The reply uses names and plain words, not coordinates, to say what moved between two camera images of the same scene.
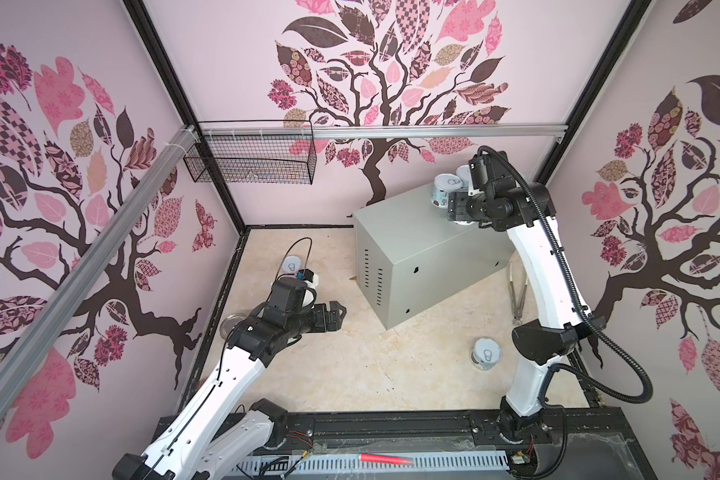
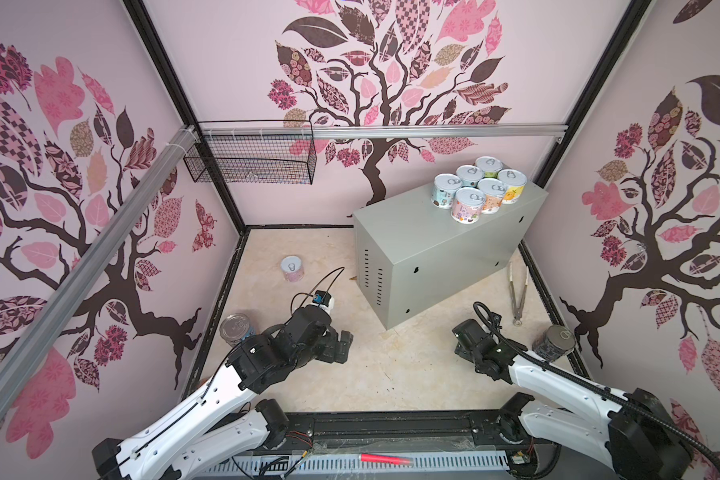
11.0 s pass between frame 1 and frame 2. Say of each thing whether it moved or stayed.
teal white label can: stayed
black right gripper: moved
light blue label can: stayed
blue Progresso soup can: stayed
